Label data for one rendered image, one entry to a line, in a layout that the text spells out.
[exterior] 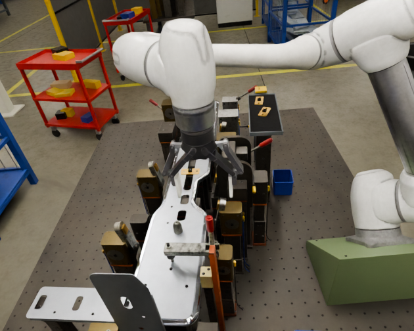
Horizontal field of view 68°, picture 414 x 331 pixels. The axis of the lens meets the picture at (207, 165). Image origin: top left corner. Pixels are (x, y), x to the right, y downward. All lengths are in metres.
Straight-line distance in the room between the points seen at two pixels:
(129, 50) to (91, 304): 0.74
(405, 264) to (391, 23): 0.74
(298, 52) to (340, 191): 1.01
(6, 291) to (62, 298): 1.59
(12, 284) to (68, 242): 1.07
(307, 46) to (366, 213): 0.66
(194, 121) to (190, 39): 0.16
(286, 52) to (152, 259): 0.76
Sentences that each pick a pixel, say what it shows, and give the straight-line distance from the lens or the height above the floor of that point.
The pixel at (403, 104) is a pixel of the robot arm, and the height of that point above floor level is 1.41.
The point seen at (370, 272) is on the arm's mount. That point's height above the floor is 0.90.
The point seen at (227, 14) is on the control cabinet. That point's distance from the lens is 7.76.
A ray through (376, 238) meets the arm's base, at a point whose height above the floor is 0.91.
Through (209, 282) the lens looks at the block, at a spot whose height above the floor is 1.03.
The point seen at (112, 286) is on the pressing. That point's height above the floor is 1.30.
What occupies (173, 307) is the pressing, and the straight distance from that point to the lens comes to 0.98.
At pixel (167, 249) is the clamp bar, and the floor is 1.07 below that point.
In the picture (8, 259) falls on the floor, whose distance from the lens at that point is 2.89.
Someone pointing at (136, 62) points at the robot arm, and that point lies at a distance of 0.68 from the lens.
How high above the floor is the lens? 1.85
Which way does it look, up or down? 37 degrees down
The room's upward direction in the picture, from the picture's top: 7 degrees counter-clockwise
